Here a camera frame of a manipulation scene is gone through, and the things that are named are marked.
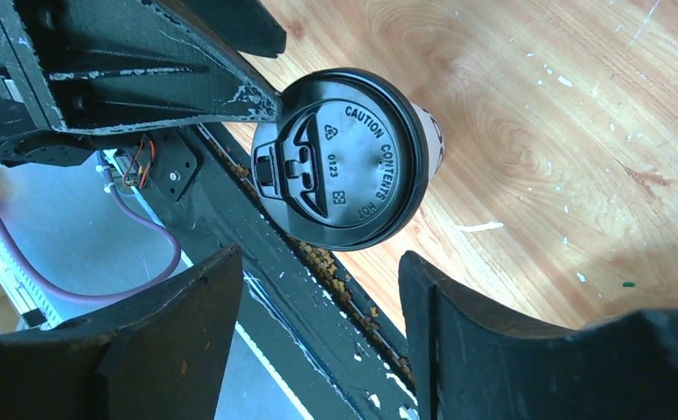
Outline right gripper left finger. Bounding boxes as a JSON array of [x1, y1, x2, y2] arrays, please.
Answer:
[[0, 246, 243, 419]]

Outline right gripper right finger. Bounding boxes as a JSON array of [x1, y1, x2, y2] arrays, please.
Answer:
[[399, 251, 678, 419]]

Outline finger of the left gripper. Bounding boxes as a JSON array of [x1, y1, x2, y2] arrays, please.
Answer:
[[185, 0, 287, 59], [0, 1, 281, 135]]

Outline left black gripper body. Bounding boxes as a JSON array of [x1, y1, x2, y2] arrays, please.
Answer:
[[0, 0, 102, 169]]

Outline black coffee lid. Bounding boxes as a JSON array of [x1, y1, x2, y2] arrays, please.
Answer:
[[251, 67, 430, 251]]

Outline white paper cup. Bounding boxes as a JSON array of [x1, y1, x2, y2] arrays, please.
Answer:
[[411, 102, 445, 180]]

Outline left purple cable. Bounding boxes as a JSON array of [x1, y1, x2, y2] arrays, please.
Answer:
[[0, 153, 184, 306]]

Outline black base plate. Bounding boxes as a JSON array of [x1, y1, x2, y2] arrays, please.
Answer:
[[142, 124, 417, 419]]

